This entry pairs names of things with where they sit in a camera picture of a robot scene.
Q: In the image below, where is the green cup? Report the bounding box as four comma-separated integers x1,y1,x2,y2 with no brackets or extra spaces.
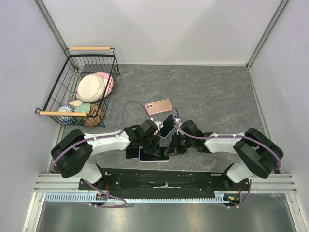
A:
74,103,91,118

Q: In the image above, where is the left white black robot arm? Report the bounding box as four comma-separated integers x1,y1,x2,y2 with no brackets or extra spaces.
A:
51,119,163,190

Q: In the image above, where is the cream small bowl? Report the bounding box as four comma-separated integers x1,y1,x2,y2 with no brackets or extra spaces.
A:
69,100,83,109

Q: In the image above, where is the black wire basket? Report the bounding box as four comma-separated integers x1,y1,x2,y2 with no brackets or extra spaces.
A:
35,47,120,127

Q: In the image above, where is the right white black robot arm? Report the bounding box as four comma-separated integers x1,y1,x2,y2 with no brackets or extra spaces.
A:
165,119,284,190

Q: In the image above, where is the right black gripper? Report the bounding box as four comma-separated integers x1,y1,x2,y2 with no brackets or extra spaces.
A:
166,132,194,156

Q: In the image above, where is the pink plate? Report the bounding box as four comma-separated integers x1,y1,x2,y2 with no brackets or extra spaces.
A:
95,72,114,98

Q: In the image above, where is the light blue phone case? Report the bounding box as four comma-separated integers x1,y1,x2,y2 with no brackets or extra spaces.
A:
159,113,177,139

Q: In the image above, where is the grey cable duct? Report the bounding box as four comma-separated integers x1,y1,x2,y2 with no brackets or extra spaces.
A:
44,192,231,204

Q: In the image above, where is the brown cup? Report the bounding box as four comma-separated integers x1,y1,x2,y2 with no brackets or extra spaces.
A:
84,104,105,127

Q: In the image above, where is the pink phone case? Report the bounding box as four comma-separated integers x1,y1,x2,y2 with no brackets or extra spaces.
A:
145,99,173,115

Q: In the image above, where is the cream plate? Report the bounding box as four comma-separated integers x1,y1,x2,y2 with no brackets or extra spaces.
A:
76,73,107,103

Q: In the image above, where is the white phone black screen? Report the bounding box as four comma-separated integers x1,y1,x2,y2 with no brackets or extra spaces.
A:
126,148,140,159

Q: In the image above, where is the purple phone case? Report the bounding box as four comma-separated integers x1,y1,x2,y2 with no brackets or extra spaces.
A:
139,147,170,163

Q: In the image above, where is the blue patterned bowl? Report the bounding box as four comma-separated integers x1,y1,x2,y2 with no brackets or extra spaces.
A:
57,104,76,125

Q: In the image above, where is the blue phone black screen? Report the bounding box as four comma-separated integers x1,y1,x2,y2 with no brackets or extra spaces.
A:
160,114,175,139

